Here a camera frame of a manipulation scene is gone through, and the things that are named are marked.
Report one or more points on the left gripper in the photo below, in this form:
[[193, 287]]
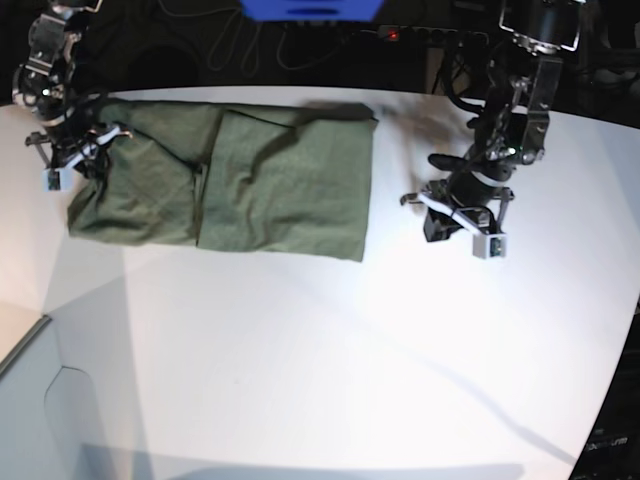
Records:
[[445, 213]]

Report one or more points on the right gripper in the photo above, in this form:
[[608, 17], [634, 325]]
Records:
[[72, 150]]

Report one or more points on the olive green t-shirt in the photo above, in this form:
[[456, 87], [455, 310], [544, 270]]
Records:
[[232, 178]]

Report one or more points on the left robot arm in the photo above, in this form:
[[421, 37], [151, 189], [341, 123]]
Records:
[[524, 72]]

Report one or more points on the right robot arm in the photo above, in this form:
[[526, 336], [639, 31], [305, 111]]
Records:
[[43, 83]]

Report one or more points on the black power strip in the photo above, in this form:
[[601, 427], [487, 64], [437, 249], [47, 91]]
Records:
[[431, 37]]

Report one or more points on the blue box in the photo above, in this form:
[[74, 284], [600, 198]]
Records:
[[311, 10]]

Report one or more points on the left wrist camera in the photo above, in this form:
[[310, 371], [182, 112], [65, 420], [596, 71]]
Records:
[[490, 246]]

